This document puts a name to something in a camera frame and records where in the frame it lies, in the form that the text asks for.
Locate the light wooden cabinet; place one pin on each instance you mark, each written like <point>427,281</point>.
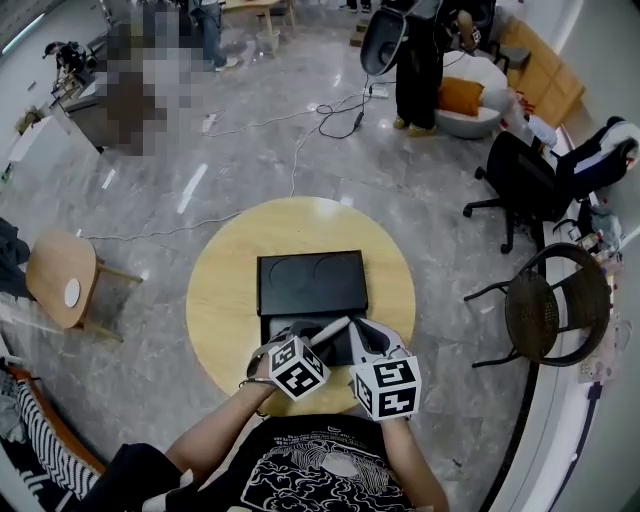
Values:
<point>545,70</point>

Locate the oval wooden coffee table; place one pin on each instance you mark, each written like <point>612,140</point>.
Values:
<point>55,270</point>

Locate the person's black printed t-shirt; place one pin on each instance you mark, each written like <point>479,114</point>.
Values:
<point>310,465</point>

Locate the black white striped blanket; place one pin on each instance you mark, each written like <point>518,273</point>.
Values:
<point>50,450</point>

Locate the white handheld stick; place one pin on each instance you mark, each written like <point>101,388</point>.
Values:
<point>332,329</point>

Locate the pink patterned bag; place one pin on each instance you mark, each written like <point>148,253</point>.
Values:
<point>600,360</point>

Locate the dark wicker chair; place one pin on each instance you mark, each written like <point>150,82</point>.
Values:
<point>530,310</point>

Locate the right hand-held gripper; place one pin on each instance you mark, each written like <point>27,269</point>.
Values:
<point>390,390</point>

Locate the orange sofa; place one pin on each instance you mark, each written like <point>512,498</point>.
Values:
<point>60,430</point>

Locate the white power strip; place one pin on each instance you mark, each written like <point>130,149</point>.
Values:
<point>380,91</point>
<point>209,122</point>

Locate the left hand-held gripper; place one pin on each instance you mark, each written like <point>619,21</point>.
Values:
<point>297,372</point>

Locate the white round coaster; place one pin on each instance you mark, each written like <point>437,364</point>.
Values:
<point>72,292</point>

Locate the grey clothes pile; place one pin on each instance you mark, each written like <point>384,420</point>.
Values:
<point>7,415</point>

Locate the person's right forearm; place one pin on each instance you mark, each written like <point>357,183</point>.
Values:
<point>410,465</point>

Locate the orange cushion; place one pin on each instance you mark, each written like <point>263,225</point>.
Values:
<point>460,95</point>

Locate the black drawer box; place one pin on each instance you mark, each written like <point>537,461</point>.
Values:
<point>310,285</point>

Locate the black oval shell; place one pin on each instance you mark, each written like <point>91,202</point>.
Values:
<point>380,40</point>

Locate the white shell armchair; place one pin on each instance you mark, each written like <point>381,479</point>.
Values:
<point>480,70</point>

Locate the round wooden table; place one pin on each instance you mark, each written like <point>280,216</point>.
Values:
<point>225,280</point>

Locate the light wooden table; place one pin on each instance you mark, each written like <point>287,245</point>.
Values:
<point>250,4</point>

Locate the person's left forearm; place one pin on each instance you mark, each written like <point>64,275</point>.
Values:
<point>220,430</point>

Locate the black office chair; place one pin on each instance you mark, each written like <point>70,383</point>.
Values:
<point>520,175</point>

